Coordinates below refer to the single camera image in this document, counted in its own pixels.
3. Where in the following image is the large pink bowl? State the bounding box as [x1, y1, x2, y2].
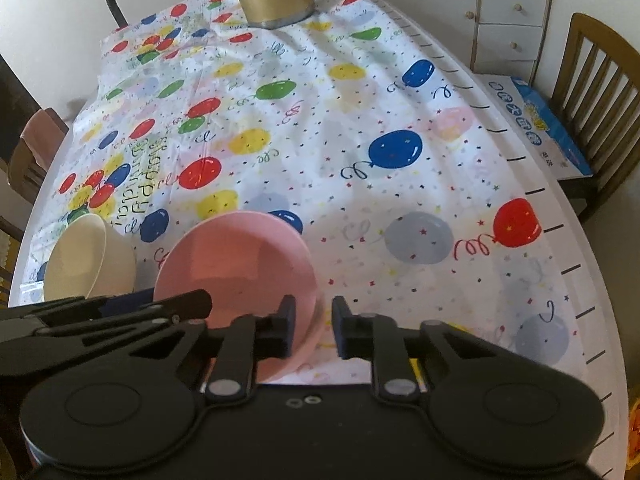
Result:
[154, 210, 323, 382]

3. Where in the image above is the cream bowl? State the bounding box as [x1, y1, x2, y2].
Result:
[43, 214, 137, 301]

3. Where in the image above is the wooden chair near left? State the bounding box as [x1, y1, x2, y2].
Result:
[0, 217, 24, 308]

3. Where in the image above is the wooden chair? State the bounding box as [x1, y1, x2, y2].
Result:
[0, 217, 24, 308]
[6, 107, 68, 204]
[549, 13, 639, 222]

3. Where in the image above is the wooden chair far left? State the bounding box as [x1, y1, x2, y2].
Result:
[6, 107, 68, 204]

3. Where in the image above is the balloon pattern tablecloth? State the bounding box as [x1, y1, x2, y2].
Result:
[22, 0, 586, 377]

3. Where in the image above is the pink cloth on chair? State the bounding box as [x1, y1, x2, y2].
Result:
[21, 107, 68, 171]

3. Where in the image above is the blue white cardboard box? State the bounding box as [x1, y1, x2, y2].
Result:
[478, 74, 592, 180]

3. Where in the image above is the orange toy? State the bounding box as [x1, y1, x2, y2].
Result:
[627, 399, 640, 469]

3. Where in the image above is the wooden chair right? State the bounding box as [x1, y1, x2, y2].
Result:
[549, 13, 639, 222]

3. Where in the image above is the white drawer cabinet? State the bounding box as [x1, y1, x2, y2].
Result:
[384, 0, 551, 82]

